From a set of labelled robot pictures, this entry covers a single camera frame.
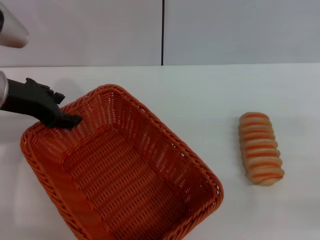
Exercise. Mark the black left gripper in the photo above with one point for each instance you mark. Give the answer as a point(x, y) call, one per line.
point(32, 100)

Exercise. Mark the orange woven plastic basket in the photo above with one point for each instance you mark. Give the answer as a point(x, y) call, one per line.
point(130, 175)

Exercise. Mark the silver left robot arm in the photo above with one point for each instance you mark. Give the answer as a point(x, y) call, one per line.
point(12, 32)

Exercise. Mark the orange striped bread roll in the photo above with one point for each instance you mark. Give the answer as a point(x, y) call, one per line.
point(260, 150)

